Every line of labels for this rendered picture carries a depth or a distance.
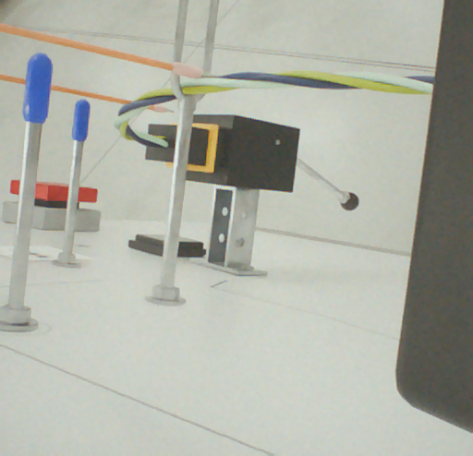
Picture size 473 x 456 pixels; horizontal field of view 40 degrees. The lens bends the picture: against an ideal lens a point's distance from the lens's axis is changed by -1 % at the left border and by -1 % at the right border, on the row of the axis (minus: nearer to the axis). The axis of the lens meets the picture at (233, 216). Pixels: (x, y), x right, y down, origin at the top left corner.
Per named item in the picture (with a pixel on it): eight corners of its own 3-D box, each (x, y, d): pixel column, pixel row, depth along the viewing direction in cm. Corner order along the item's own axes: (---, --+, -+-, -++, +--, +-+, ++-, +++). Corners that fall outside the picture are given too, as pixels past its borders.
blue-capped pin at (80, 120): (86, 267, 34) (103, 101, 33) (59, 267, 33) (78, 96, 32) (71, 262, 35) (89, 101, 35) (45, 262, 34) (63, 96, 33)
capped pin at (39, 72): (-14, 319, 21) (13, 52, 21) (33, 319, 22) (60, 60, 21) (-7, 331, 20) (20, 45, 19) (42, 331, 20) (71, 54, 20)
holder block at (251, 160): (293, 193, 40) (301, 127, 40) (225, 186, 36) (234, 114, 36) (246, 186, 43) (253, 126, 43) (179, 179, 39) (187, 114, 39)
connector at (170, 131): (239, 170, 38) (243, 136, 38) (177, 162, 34) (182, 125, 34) (202, 166, 40) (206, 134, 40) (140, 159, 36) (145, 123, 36)
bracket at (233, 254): (267, 274, 39) (277, 191, 39) (238, 275, 38) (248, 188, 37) (217, 261, 43) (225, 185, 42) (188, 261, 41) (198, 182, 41)
